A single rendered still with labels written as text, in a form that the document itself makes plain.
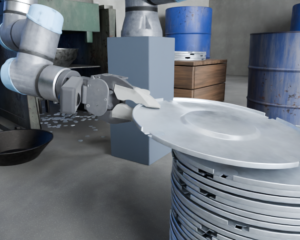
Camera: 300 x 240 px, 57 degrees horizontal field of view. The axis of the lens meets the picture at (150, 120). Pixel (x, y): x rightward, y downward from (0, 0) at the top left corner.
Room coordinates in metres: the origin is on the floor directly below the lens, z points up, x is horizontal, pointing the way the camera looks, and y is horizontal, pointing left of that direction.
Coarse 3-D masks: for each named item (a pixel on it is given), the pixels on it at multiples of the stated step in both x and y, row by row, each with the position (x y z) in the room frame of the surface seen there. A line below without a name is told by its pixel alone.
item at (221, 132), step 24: (144, 120) 0.42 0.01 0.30; (168, 120) 0.43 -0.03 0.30; (192, 120) 0.43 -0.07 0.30; (216, 120) 0.44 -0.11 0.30; (240, 120) 0.46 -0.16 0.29; (264, 120) 0.50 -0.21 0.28; (168, 144) 0.33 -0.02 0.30; (192, 144) 0.35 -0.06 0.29; (216, 144) 0.36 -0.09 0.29; (240, 144) 0.37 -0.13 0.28; (264, 144) 0.38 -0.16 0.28; (288, 144) 0.39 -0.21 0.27; (264, 168) 0.30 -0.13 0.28
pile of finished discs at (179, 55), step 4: (176, 52) 1.45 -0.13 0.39; (180, 52) 1.44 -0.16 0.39; (184, 52) 1.44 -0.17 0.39; (188, 52) 1.54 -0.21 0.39; (192, 52) 1.45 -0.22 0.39; (196, 52) 1.46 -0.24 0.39; (200, 52) 1.48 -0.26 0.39; (204, 52) 1.51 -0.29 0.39; (176, 56) 1.45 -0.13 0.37; (180, 56) 1.44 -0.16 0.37; (184, 56) 1.44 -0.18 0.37; (188, 56) 1.45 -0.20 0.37; (192, 56) 1.45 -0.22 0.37; (196, 56) 1.46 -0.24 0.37; (200, 56) 1.51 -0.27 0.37; (204, 56) 1.52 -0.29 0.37
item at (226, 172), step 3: (222, 171) 0.32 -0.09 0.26; (225, 171) 0.32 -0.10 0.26; (228, 171) 0.32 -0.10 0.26; (231, 171) 0.32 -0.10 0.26; (234, 171) 0.32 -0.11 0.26; (237, 171) 0.32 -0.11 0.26; (225, 174) 0.31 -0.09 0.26; (228, 174) 0.31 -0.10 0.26; (231, 174) 0.31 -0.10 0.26; (234, 174) 0.31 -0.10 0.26; (237, 174) 0.31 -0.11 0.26
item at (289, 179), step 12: (180, 156) 0.37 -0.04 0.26; (192, 156) 0.37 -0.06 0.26; (204, 168) 0.33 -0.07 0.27; (216, 168) 0.33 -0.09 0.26; (228, 168) 0.33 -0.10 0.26; (240, 168) 0.33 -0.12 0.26; (252, 168) 0.33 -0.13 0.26; (288, 168) 0.33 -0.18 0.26; (240, 180) 0.29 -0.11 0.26; (252, 180) 0.29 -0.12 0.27; (264, 180) 0.30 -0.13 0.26; (276, 180) 0.30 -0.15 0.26; (288, 180) 0.30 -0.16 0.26
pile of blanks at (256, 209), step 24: (192, 168) 0.35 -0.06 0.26; (192, 192) 0.34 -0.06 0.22; (216, 192) 0.31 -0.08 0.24; (240, 192) 0.29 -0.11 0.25; (264, 192) 0.28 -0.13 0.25; (288, 192) 0.28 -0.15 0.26; (192, 216) 0.34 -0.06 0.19; (216, 216) 0.31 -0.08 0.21; (240, 216) 0.29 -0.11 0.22; (264, 216) 0.28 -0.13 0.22; (288, 216) 0.28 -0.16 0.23
